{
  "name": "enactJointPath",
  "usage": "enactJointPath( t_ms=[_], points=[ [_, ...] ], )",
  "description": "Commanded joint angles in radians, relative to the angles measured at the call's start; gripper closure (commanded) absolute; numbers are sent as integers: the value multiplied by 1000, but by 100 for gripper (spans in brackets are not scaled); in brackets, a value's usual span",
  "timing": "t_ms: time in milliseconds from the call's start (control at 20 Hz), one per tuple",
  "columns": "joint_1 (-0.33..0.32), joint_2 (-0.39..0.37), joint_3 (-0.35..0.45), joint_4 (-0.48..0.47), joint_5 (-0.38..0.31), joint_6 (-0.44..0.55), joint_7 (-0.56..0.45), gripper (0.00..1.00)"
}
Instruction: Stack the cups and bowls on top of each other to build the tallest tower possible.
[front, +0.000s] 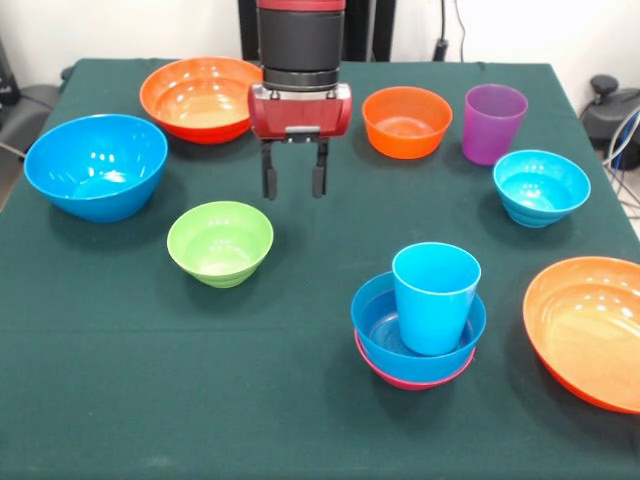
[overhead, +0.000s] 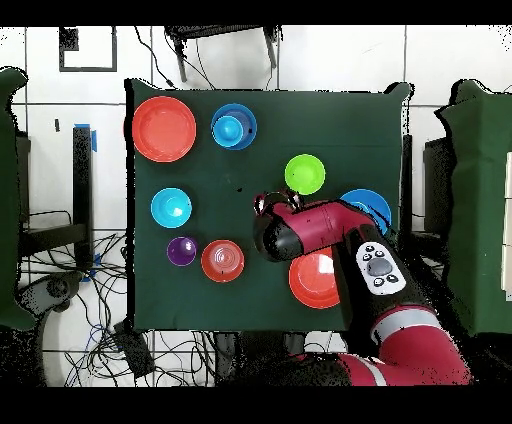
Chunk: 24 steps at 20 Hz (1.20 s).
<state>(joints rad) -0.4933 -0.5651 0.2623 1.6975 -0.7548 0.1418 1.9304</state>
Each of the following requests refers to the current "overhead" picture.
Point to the green ribbed bowl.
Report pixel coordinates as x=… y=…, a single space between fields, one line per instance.
x=304 y=174

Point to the medium blue bowl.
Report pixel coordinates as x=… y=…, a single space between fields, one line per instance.
x=248 y=120

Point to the purple cup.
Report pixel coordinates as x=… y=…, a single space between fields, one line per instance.
x=182 y=251

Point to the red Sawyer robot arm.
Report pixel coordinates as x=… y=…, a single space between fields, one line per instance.
x=320 y=224

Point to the small orange bowl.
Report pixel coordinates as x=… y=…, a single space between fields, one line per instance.
x=222 y=262

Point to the large orange bowl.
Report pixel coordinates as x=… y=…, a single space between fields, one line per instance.
x=164 y=129
x=312 y=284

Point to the large blue bowl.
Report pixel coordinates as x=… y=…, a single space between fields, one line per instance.
x=372 y=200

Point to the dark green tablecloth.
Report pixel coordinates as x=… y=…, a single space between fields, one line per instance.
x=352 y=132

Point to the light blue ribbed bowl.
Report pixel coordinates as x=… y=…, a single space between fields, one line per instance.
x=171 y=208

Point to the black metal stand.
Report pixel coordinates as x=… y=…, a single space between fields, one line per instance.
x=216 y=30

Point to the blue tape strip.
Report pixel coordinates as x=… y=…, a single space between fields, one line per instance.
x=94 y=142

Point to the green covered side table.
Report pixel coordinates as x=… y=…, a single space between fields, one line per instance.
x=476 y=180
x=8 y=200

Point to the black floor box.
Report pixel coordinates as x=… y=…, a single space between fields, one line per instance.
x=136 y=352

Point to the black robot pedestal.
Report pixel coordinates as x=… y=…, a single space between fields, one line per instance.
x=248 y=356

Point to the black metal frame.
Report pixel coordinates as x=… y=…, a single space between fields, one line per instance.
x=436 y=180
x=82 y=180

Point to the black square floor frame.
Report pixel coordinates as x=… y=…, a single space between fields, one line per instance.
x=88 y=69

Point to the dark grey pedestal foot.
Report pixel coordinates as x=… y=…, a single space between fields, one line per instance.
x=56 y=288

